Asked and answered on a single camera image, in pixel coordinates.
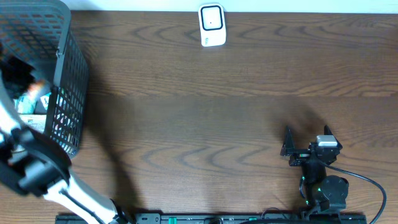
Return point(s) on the white barcode scanner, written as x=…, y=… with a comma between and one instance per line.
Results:
x=212, y=25

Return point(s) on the teal wet wipes pack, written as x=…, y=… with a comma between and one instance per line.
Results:
x=25, y=105

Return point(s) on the grey plastic mesh basket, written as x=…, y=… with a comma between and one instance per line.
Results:
x=38, y=33

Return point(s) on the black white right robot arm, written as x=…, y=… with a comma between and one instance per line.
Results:
x=323, y=193

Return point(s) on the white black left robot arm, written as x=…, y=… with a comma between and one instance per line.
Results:
x=32, y=163

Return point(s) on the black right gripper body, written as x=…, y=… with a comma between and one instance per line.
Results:
x=300, y=157

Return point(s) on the orange snack packet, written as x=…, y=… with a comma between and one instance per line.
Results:
x=37, y=89

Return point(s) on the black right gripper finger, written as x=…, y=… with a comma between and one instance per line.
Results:
x=288, y=146
x=327, y=130

